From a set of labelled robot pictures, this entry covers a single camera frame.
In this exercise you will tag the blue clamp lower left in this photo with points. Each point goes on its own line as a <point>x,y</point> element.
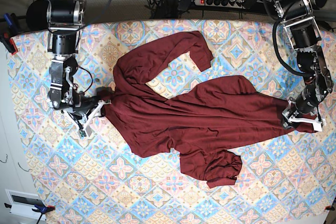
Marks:
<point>39,209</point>

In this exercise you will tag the white power strip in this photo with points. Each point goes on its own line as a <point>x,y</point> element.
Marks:
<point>220,3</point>

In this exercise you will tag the blue clamp upper left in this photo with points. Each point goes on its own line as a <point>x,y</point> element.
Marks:
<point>12,22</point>

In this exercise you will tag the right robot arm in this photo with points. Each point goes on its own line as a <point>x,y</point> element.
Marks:
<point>65,23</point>

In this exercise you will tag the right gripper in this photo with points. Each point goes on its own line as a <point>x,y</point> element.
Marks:
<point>89,109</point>

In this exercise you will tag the maroon long-sleeve t-shirt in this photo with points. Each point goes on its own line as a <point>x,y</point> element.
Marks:
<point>203,125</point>

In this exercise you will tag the white floor outlet box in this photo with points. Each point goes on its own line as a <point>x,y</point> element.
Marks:
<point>22,204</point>

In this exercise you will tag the orange black clamp upper left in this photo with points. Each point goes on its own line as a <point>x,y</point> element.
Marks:
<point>8,43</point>

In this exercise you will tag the orange clamp lower right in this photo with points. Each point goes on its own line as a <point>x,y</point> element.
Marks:
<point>329,208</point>

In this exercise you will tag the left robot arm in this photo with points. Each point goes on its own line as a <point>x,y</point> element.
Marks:
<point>297,19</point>

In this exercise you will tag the patterned tile tablecloth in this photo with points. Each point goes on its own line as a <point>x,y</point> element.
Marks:
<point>98,179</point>

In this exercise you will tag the blue clamp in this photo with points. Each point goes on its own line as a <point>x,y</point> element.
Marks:
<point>12,22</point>
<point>39,209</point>

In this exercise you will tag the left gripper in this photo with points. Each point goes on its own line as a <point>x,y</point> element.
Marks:
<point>303,109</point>

